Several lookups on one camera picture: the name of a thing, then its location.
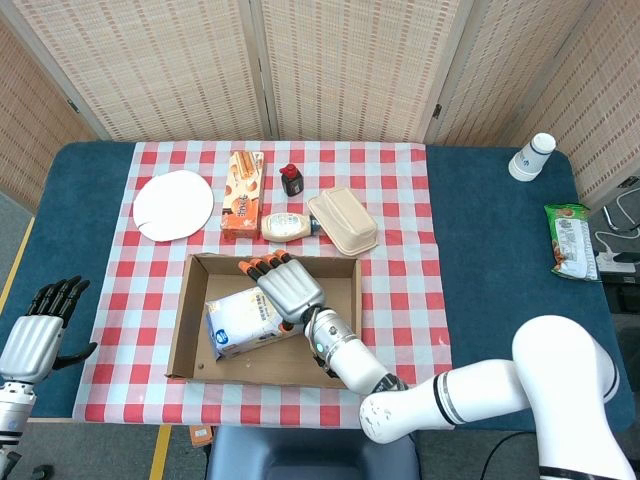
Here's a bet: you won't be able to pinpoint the brown cardboard box tray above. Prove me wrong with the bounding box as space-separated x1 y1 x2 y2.
165 252 363 390

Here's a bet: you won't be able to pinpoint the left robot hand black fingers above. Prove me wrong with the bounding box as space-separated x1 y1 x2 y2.
0 275 99 385

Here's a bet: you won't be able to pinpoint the white power strip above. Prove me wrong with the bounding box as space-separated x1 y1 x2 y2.
595 251 637 274

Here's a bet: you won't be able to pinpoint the woven folding screen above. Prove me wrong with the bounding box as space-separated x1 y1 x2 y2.
0 0 640 214

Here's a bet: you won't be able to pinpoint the dark blue chair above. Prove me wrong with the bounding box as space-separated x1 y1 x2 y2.
205 425 422 480

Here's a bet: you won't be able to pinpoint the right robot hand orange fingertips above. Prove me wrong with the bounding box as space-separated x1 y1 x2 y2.
237 251 327 333

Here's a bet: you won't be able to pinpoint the black cable on floor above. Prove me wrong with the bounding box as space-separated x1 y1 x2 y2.
480 430 539 480

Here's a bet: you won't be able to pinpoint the white paper plate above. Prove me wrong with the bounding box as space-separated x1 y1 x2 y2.
132 169 215 243

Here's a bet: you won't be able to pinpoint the white cable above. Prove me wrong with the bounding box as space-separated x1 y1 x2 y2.
593 187 640 257

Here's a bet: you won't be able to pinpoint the mayonnaise squeeze bottle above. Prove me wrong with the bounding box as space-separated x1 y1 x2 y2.
260 211 325 244

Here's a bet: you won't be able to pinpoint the orange small box under table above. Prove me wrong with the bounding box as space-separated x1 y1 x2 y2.
188 425 215 448

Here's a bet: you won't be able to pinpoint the orange biscuit box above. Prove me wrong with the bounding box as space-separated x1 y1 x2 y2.
220 151 265 241

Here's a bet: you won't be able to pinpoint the dark soy sauce bottle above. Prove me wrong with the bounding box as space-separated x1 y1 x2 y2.
279 163 304 198

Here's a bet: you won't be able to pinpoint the white-blue snack bag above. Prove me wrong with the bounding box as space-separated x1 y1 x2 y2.
204 287 297 360

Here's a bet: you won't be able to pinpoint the green snack bag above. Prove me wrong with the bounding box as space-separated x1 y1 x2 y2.
543 202 600 281

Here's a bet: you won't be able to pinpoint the beige takeaway food container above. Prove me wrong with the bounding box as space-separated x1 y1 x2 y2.
306 187 379 258

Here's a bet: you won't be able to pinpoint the red white checkered tablecloth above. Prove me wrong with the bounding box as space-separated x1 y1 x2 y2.
72 140 457 430

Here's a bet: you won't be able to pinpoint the white paper cup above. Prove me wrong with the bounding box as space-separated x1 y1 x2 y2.
507 132 558 182

